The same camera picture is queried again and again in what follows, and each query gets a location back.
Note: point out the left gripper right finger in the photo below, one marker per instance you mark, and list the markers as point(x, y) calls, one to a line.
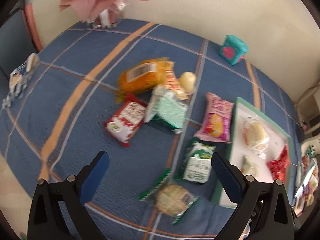
point(263, 206)

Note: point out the green white biscuit packet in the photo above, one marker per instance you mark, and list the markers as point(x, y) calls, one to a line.
point(196, 164)

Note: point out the pink swiss roll packet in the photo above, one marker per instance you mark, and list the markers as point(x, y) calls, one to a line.
point(217, 120)

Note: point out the clear round cracker packet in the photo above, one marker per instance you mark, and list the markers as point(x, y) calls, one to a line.
point(169, 197)

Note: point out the red white biscuit packet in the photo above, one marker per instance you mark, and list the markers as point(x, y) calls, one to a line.
point(126, 121)

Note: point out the mint green biscuit packet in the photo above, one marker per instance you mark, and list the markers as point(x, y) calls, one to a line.
point(167, 109)

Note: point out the white jelly cup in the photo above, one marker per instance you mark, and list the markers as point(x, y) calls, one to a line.
point(187, 81)

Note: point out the cream orange swiss roll packet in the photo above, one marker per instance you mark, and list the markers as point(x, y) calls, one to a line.
point(172, 83)

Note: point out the orange yellow snack bag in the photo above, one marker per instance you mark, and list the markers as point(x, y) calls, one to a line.
point(143, 77)

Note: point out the pale green small snack packet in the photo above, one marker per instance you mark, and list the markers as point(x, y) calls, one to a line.
point(249, 167)

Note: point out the red foil snack packet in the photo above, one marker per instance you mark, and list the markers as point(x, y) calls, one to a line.
point(278, 167)

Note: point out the hanging organizer with stationery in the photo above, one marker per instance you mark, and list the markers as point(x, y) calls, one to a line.
point(307, 180)

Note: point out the green rimmed white tray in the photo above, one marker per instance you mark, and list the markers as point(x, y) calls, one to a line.
point(237, 149)

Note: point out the clear wrapped bread roll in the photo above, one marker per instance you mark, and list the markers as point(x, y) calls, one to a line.
point(255, 136)

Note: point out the white shelf unit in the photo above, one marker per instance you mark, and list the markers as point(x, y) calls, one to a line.
point(307, 108)

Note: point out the blue white packet at edge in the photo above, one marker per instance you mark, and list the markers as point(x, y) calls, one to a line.
point(19, 79)

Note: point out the blue plaid tablecloth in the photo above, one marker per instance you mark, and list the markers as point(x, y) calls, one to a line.
point(90, 62)

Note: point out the teal toy treasure chest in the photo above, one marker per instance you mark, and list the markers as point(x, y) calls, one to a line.
point(233, 49)

